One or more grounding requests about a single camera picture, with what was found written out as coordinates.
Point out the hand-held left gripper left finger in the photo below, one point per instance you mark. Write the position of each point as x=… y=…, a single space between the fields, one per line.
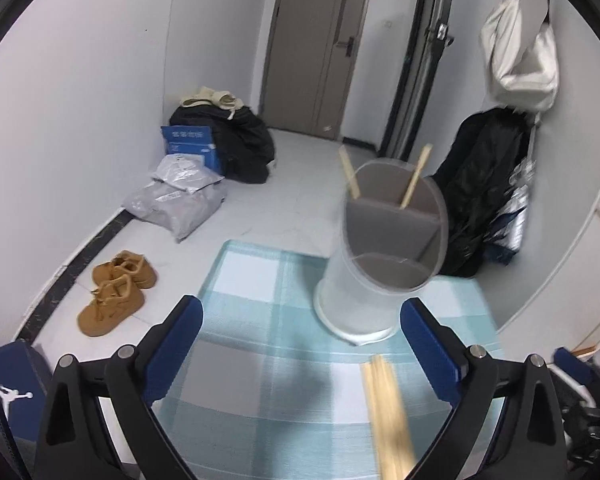
x=180 y=340

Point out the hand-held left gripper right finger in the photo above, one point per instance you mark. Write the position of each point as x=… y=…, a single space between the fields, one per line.
x=425 y=340

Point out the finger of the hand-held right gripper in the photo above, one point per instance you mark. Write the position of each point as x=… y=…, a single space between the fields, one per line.
x=572 y=364

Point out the pile of wooden chopsticks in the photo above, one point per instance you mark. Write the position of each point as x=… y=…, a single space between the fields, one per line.
x=387 y=410

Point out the translucent white divided utensil holder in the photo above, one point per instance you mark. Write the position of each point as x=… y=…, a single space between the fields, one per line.
x=355 y=300

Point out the wooden chopstick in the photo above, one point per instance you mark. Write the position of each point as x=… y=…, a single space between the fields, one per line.
x=415 y=177
x=350 y=172

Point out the white shoulder bag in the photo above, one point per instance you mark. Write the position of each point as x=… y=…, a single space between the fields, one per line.
x=520 y=60

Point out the tan suede shoe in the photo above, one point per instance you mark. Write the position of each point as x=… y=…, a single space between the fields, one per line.
x=130 y=267
x=105 y=310

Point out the teal checked tablecloth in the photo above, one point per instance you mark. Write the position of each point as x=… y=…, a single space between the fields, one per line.
x=270 y=320

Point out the large grey plastic parcel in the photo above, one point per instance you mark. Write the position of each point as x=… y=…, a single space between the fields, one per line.
x=175 y=210

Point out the silver folded umbrella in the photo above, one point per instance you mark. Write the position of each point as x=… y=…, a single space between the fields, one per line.
x=517 y=210

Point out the black hanging coat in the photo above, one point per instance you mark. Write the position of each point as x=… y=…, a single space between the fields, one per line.
x=480 y=185

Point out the dark blue shoe box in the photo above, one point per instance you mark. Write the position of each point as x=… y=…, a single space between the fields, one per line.
x=17 y=380

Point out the small white plastic parcel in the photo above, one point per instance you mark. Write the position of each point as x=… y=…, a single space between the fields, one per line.
x=185 y=172

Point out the white wardrobe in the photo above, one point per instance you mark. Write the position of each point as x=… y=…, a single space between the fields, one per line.
x=580 y=185

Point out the blue cardboard box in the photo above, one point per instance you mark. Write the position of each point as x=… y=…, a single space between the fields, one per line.
x=190 y=142

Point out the black duffel bag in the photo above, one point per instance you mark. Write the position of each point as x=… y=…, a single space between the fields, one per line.
x=245 y=145

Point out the cream cloth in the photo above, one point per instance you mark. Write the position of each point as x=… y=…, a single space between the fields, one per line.
x=210 y=97

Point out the black framed glass door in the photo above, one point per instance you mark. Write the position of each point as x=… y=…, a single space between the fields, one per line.
x=420 y=85

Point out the grey door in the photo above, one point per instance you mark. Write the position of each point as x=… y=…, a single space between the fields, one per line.
x=305 y=60

